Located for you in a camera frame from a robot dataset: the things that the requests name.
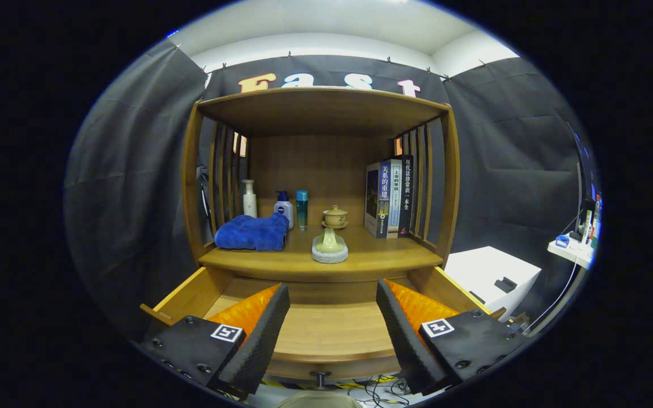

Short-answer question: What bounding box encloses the teal clear bottle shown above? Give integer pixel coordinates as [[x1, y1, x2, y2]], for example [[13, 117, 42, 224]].
[[296, 190, 309, 231]]

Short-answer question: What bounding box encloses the tan lidded teacup with saucer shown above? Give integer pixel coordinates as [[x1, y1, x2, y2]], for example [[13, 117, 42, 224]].
[[321, 205, 350, 230]]

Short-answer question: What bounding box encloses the clear bottle with green cap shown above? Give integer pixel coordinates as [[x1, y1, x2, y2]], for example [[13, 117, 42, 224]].
[[590, 195, 602, 250]]

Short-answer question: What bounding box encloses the white bottle with blue cap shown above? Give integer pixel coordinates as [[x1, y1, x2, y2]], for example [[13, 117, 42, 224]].
[[273, 190, 295, 230]]

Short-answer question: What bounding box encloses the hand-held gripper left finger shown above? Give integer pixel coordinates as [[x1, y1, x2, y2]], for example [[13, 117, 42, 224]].
[[141, 282, 291, 397]]

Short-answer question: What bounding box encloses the blue spine book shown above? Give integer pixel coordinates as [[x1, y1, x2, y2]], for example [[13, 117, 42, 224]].
[[364, 161, 391, 239]]

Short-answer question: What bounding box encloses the wooden cabinet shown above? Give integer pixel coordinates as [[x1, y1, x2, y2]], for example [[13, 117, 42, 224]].
[[182, 86, 462, 284]]

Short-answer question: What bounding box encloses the white cable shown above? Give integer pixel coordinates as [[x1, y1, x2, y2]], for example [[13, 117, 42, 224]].
[[525, 261, 579, 335]]

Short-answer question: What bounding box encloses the wooden drawer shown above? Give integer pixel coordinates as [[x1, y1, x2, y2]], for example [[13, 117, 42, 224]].
[[139, 266, 507, 392]]

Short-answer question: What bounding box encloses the white box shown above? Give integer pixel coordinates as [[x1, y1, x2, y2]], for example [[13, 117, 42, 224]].
[[444, 245, 542, 322]]

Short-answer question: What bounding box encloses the wooden countertop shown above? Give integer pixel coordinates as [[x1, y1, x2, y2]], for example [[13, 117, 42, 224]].
[[197, 224, 445, 283]]

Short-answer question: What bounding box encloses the white pump bottle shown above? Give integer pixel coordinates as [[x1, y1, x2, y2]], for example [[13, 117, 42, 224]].
[[241, 180, 258, 219]]

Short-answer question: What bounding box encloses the black spine book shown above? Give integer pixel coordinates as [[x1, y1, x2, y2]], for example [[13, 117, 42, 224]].
[[399, 155, 414, 237]]

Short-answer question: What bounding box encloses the blue towel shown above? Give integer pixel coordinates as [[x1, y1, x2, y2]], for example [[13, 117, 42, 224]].
[[214, 212, 290, 252]]

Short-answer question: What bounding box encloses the tangle of floor cables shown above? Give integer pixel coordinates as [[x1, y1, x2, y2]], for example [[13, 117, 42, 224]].
[[338, 374, 418, 407]]

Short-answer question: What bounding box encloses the pale spine book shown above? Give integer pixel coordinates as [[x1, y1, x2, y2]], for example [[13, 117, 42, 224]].
[[388, 159, 403, 238]]

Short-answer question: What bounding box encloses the white side table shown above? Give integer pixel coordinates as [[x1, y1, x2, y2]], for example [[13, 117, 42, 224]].
[[548, 235, 595, 270]]

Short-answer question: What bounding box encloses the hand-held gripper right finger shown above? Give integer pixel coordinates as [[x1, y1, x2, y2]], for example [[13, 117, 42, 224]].
[[376, 278, 531, 396]]

